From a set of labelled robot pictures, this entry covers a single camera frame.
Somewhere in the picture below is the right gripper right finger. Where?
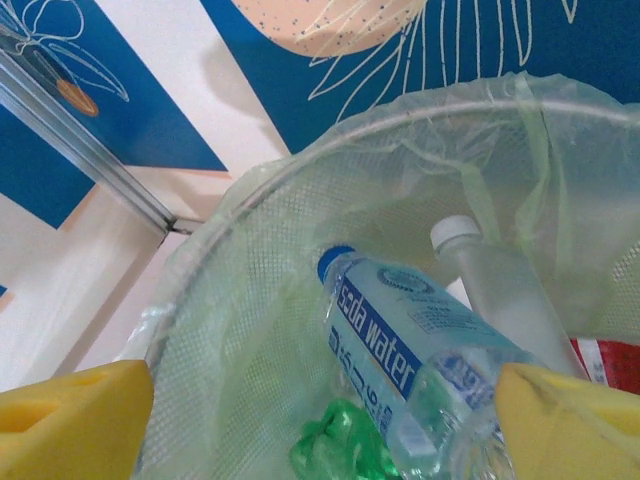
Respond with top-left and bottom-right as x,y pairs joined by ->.
494,362 -> 640,480

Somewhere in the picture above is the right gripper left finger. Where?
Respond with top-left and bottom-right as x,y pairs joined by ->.
0,359 -> 154,480

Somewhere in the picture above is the red label bottle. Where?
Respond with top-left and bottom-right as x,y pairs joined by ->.
569,337 -> 640,401

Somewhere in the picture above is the frosted white bottle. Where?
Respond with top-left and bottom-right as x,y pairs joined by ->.
429,214 -> 589,379

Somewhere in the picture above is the soda water label bottle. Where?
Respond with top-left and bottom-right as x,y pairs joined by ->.
316,243 -> 544,480

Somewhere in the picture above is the green bottle yellow cap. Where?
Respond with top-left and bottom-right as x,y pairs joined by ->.
288,398 -> 404,480

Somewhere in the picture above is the aluminium frame post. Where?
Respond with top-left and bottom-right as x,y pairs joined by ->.
0,49 -> 206,236

